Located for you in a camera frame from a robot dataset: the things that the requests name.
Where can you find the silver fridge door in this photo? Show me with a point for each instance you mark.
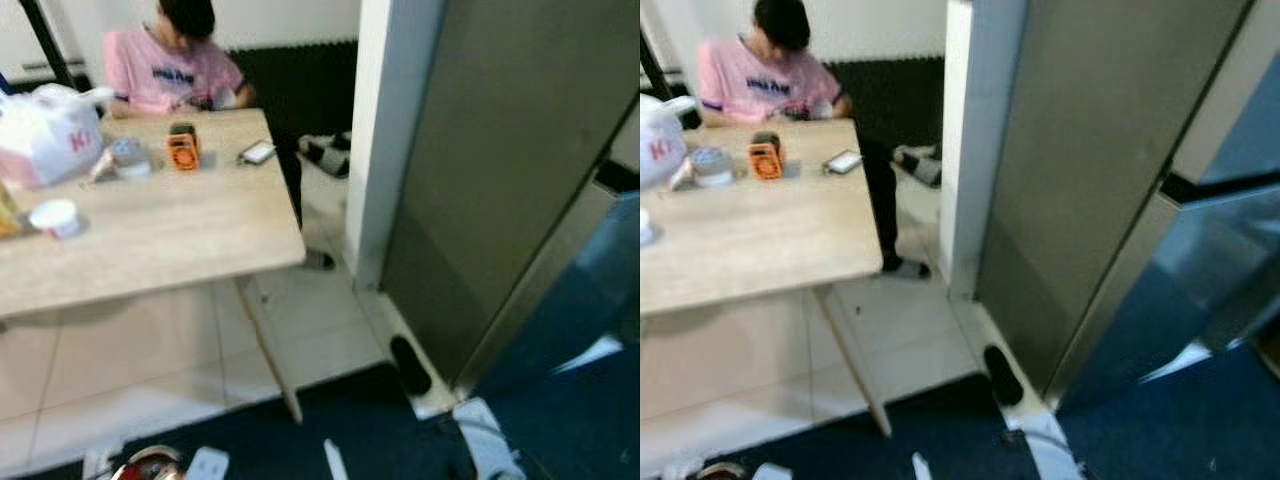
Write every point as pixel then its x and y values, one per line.
pixel 1200 290
pixel 590 290

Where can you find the stainless steel bowl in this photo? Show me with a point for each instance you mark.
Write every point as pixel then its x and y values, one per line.
pixel 722 472
pixel 150 468

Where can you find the silver fridge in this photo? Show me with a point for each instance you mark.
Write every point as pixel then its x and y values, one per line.
pixel 1080 150
pixel 500 150

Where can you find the white plastic bag red print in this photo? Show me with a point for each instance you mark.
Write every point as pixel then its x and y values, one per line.
pixel 45 135
pixel 660 145

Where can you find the light wooden table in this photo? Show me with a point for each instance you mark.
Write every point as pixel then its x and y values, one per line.
pixel 760 240
pixel 170 220

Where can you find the orange multimeter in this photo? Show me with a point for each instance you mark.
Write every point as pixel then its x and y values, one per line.
pixel 183 152
pixel 765 162

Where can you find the seated person in pink shirt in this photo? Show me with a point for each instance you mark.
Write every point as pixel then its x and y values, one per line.
pixel 760 85
pixel 170 75

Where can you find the smartphone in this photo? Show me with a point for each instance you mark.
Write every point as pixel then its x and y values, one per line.
pixel 257 152
pixel 843 162

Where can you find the black oval stopper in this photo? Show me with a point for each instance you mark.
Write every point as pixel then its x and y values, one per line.
pixel 1003 375
pixel 410 365

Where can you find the small white cup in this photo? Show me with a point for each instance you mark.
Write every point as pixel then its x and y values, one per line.
pixel 57 218

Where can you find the black pole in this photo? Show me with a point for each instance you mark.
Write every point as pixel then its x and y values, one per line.
pixel 42 40

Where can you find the yellow packet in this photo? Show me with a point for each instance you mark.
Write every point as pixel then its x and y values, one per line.
pixel 8 215

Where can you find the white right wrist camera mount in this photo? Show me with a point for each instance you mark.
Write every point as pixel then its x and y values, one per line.
pixel 490 440
pixel 1050 450

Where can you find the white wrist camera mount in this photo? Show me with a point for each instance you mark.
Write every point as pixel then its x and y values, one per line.
pixel 772 472
pixel 490 440
pixel 208 466
pixel 1050 450

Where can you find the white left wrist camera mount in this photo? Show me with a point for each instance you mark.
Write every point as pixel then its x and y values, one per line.
pixel 772 472
pixel 208 466

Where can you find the black foam wall panel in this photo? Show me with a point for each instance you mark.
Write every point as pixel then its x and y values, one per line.
pixel 310 90
pixel 900 100

